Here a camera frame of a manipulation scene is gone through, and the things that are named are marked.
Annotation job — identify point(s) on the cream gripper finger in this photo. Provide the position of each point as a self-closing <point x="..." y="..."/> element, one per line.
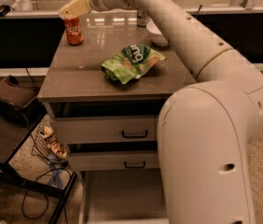
<point x="65" y="12"/>

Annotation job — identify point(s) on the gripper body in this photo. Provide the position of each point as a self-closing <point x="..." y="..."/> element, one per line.
<point x="84" y="6"/>

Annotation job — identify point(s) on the red coke can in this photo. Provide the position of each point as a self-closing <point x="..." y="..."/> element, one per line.
<point x="73" y="32"/>

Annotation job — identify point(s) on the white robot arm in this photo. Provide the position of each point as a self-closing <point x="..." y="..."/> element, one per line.
<point x="203" y="128"/>

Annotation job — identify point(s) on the silver green soda can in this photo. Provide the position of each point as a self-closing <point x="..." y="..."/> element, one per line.
<point x="142" y="18"/>

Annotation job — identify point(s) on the grey drawer cabinet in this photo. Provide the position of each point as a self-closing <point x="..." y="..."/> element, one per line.
<point x="76" y="86"/>

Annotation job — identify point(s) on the top drawer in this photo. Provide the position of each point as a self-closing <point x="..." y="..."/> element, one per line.
<point x="105" y="129"/>

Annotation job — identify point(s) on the middle drawer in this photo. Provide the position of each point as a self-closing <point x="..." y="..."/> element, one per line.
<point x="118" y="160"/>

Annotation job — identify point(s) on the open bottom drawer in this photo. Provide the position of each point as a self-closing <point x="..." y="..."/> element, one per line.
<point x="123" y="197"/>

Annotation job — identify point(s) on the black device on ledge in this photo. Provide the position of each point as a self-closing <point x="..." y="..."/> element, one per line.
<point x="4" y="9"/>

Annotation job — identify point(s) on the green chip bag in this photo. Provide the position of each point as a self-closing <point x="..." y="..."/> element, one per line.
<point x="132" y="62"/>

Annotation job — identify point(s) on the white bowl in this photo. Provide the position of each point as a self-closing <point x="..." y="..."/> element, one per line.
<point x="155" y="35"/>

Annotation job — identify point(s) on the snack bag in basket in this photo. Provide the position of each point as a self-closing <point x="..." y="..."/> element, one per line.
<point x="53" y="144"/>

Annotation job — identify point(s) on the black side table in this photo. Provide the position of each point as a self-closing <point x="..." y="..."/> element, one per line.
<point x="12" y="137"/>

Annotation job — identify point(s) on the wire basket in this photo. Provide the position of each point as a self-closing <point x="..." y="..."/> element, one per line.
<point x="46" y="145"/>

